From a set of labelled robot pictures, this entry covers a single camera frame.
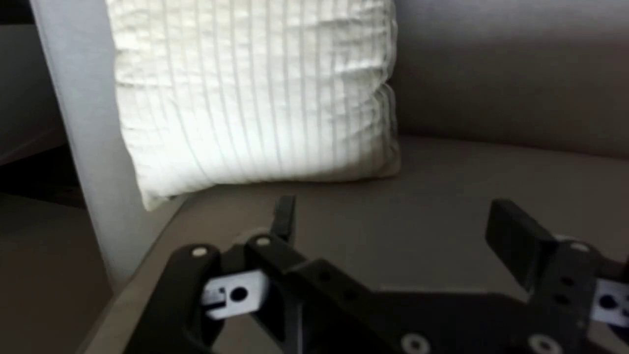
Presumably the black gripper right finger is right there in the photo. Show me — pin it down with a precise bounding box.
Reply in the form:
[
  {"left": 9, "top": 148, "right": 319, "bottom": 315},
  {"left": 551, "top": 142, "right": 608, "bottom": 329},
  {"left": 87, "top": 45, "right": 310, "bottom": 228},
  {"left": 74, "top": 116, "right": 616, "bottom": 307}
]
[{"left": 486, "top": 197, "right": 561, "bottom": 295}]

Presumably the light grey two-seat sofa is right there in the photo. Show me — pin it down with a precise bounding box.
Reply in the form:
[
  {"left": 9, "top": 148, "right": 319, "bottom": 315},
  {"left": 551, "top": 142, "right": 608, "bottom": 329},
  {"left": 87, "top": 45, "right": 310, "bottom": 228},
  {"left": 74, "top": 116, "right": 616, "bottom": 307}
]
[{"left": 28, "top": 0, "right": 629, "bottom": 354}]

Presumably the grey sofa back cushion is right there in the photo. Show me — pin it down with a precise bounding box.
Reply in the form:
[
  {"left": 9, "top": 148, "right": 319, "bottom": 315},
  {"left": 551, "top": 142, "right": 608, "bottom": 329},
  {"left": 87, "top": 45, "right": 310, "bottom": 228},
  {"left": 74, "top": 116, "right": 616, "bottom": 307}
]
[{"left": 390, "top": 0, "right": 629, "bottom": 163}]

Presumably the grey sofa seat cushion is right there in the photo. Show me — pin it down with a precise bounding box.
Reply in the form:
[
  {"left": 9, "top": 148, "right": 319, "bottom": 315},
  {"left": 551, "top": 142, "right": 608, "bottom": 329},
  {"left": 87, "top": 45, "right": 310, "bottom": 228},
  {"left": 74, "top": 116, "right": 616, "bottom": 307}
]
[{"left": 78, "top": 134, "right": 629, "bottom": 354}]

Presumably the white ribbed cushion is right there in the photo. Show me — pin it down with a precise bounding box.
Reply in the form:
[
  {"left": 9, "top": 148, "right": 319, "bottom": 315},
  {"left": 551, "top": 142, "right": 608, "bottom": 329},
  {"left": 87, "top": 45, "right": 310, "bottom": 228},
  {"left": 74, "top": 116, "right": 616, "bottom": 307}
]
[{"left": 105, "top": 0, "right": 404, "bottom": 212}]

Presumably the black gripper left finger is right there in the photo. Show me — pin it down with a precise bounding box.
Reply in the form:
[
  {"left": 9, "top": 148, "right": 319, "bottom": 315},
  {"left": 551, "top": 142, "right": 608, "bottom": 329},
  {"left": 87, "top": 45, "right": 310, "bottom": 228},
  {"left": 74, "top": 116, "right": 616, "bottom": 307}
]
[{"left": 270, "top": 193, "right": 300, "bottom": 248}]

